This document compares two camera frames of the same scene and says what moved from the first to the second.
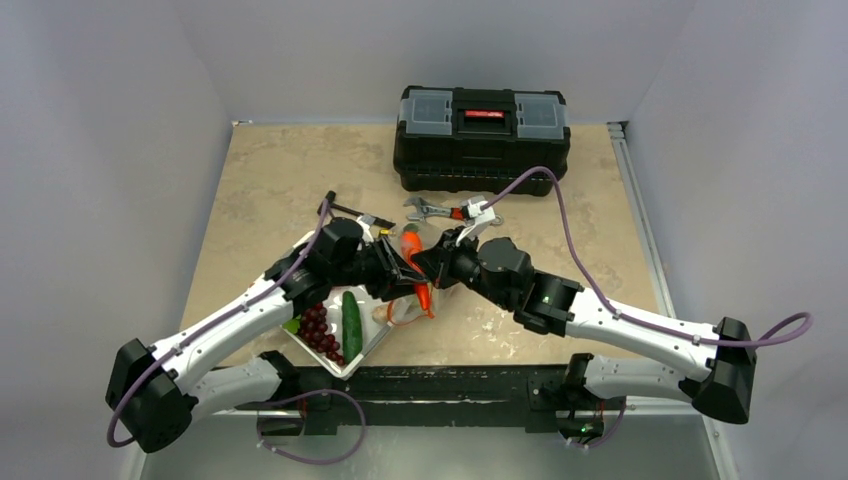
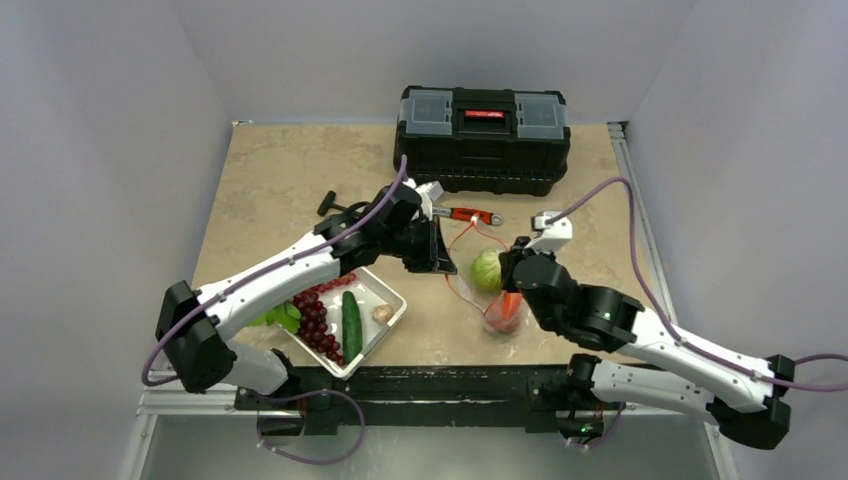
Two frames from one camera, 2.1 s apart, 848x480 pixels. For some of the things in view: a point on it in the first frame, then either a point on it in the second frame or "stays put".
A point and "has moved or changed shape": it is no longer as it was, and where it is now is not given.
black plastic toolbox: x=464 y=139 stays put
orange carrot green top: x=412 y=244 has moved or changed shape
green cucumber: x=352 y=337 stays put
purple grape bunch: x=313 y=329 stays put
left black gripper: x=394 y=275 to x=435 y=258
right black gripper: x=441 y=258 to x=518 y=273
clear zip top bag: x=407 y=239 has moved or changed shape
